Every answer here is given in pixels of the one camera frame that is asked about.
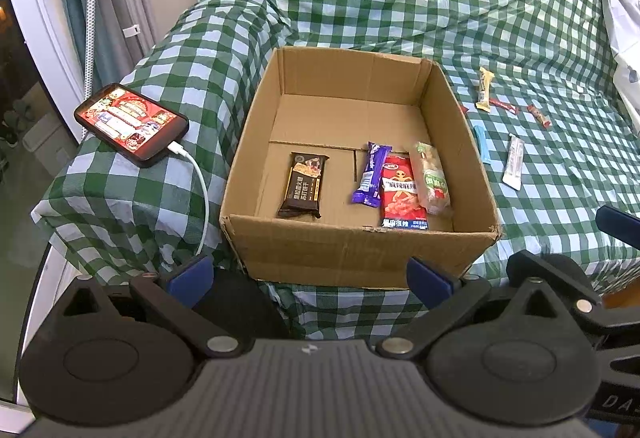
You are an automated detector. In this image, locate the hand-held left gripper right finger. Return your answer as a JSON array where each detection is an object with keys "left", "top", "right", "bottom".
[{"left": 375, "top": 257, "right": 558, "bottom": 360}]

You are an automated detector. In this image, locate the white cloth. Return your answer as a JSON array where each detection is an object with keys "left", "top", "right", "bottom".
[{"left": 567, "top": 0, "right": 640, "bottom": 139}]

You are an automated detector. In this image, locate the purple snack bar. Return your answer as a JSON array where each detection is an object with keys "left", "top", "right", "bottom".
[{"left": 352, "top": 141, "right": 392, "bottom": 207}]

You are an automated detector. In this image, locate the clear peanut pack green label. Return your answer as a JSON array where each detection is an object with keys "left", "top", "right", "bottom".
[{"left": 411, "top": 141, "right": 452, "bottom": 216}]

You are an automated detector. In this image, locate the cardboard box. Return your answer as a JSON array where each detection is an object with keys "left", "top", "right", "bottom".
[{"left": 219, "top": 46, "right": 502, "bottom": 291}]

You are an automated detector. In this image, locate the red snack packet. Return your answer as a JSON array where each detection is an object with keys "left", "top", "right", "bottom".
[{"left": 379, "top": 151, "right": 430, "bottom": 231}]

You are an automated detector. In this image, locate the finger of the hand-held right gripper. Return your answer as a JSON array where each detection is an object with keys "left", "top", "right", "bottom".
[
  {"left": 506, "top": 251, "right": 640, "bottom": 344},
  {"left": 595, "top": 205, "right": 640, "bottom": 249}
]

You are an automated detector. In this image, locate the small red candy bar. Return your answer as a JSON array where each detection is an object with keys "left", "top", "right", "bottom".
[{"left": 527, "top": 104, "right": 552, "bottom": 129}]

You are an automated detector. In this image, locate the long white sachet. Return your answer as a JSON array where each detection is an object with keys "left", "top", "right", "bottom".
[{"left": 502, "top": 134, "right": 525, "bottom": 190}]

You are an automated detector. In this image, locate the white window frame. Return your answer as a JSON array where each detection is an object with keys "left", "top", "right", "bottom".
[{"left": 0, "top": 0, "right": 87, "bottom": 145}]

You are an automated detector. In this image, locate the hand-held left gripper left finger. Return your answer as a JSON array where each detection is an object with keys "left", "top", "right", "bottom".
[{"left": 60, "top": 254, "right": 244, "bottom": 360}]

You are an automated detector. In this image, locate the light blue snack stick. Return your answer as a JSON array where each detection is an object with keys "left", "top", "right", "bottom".
[{"left": 474, "top": 124, "right": 491, "bottom": 164}]

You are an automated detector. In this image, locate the white speckled cord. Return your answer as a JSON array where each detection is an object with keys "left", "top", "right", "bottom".
[{"left": 81, "top": 0, "right": 100, "bottom": 94}]

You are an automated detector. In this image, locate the brown chocolate biscuit pack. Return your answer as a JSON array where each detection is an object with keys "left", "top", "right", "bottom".
[{"left": 277, "top": 151, "right": 330, "bottom": 219}]

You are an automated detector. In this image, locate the black smartphone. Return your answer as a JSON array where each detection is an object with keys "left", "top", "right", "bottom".
[{"left": 73, "top": 84, "right": 190, "bottom": 168}]

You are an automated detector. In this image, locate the white charging cable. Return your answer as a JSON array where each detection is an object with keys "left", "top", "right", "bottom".
[{"left": 168, "top": 143, "right": 210, "bottom": 265}]

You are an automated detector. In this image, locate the cream snack bar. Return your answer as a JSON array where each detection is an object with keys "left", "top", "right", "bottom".
[{"left": 475, "top": 67, "right": 496, "bottom": 111}]

